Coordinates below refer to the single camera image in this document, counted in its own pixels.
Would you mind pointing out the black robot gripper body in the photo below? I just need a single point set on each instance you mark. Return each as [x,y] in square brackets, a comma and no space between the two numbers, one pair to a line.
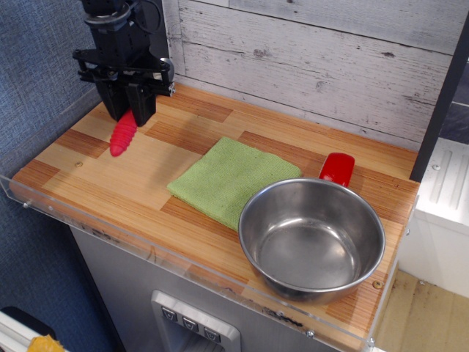
[122,55]

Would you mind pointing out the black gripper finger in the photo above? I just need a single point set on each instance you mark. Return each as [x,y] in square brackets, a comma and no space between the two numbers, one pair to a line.
[142,103]
[114,97]

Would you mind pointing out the red handled metal spoon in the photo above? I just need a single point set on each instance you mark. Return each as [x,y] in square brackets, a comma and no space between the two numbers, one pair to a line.
[124,133]

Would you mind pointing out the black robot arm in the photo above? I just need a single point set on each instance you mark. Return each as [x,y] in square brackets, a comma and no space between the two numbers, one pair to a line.
[114,11]

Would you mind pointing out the green towel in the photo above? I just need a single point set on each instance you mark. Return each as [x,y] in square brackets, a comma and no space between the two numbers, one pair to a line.
[226,177]

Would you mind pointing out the clear acrylic table guard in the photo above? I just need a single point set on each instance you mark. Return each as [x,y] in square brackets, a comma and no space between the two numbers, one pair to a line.
[74,178]

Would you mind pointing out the grey toy fridge cabinet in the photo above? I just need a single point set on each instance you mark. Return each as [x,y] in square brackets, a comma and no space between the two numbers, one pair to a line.
[126,281]

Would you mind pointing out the silver dispenser button panel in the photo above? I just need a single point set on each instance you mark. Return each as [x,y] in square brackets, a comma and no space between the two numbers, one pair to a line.
[186,328]

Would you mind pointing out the white ribbed side unit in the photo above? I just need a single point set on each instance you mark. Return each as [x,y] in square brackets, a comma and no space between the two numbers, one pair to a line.
[435,245]

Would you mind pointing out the dark grey left post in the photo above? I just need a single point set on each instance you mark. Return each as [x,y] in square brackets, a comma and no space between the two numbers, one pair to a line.
[158,40]

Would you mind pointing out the dark grey post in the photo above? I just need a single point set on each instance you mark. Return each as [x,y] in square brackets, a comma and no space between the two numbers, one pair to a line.
[449,88]
[158,40]

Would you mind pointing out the steel pot with red handle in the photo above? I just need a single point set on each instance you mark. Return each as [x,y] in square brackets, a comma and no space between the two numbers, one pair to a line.
[313,238]

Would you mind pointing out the dark grey right post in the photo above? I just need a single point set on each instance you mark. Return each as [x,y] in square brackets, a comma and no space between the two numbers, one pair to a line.
[449,88]

